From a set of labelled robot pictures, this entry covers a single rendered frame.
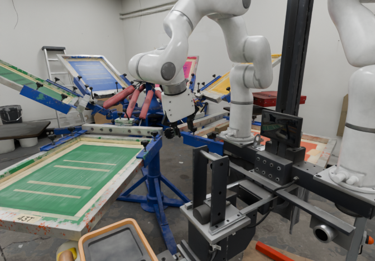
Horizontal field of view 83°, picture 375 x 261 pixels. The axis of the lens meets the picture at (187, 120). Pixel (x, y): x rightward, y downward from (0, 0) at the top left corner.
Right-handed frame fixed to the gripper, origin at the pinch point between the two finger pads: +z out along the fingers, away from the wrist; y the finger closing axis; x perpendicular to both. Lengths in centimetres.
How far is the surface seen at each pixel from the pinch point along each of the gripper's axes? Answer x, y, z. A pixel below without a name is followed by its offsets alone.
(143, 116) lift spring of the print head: -86, -3, 35
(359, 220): 38, -61, 63
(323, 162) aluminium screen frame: 17, -61, 41
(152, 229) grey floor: -69, 24, 136
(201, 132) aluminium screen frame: -50, -32, 45
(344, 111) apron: -60, -238, 122
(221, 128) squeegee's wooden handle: -36, -39, 38
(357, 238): 41, -59, 72
